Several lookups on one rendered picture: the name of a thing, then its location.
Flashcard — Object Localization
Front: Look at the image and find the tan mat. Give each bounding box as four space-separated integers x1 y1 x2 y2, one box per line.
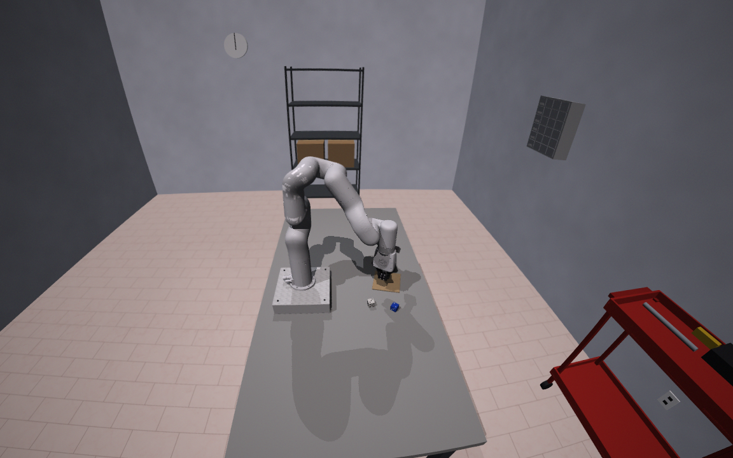
372 271 401 293

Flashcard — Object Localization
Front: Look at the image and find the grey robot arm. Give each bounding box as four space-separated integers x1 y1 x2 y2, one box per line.
282 156 400 291

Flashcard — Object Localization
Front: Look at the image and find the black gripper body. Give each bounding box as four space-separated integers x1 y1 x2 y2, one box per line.
373 247 396 272

